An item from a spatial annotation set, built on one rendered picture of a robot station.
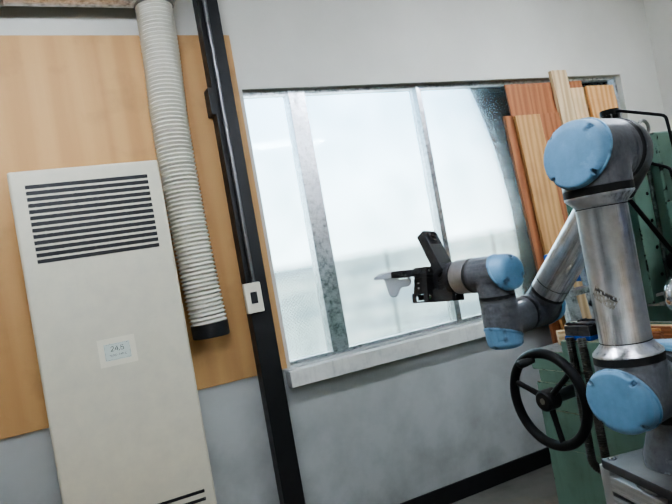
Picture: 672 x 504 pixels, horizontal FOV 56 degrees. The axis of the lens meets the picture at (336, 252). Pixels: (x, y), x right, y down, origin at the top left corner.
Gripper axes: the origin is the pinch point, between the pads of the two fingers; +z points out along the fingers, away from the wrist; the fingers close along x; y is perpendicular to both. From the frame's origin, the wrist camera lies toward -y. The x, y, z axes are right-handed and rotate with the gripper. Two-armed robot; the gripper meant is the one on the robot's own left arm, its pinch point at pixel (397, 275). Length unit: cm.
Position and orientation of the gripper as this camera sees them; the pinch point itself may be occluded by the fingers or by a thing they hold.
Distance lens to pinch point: 155.2
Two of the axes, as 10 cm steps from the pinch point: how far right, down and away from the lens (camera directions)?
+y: 0.7, 9.9, -1.0
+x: 8.1, 0.0, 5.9
